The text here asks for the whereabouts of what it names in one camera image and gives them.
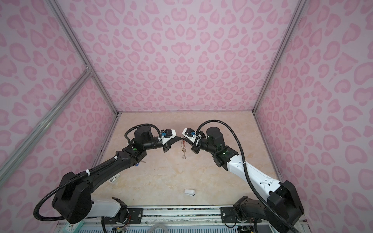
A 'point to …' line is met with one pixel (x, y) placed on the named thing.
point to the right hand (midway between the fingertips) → (186, 135)
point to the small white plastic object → (190, 191)
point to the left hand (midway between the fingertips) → (181, 135)
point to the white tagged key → (114, 178)
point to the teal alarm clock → (73, 228)
